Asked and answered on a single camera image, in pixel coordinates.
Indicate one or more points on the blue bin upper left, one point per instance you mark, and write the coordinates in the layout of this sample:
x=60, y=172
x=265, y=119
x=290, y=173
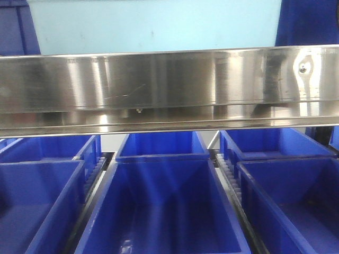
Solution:
x=18, y=36

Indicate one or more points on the shelf bin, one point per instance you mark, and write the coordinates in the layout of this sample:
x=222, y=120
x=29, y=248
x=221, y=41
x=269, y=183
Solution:
x=292, y=204
x=40, y=204
x=166, y=206
x=75, y=147
x=145, y=147
x=265, y=144

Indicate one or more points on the blue bin upper right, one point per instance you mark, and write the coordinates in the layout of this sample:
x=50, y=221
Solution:
x=304, y=23

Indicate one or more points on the light blue plastic bin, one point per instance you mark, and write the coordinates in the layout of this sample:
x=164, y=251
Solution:
x=74, y=27

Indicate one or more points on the shelf roller track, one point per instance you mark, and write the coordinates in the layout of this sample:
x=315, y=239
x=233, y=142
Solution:
x=232, y=186
x=100, y=167

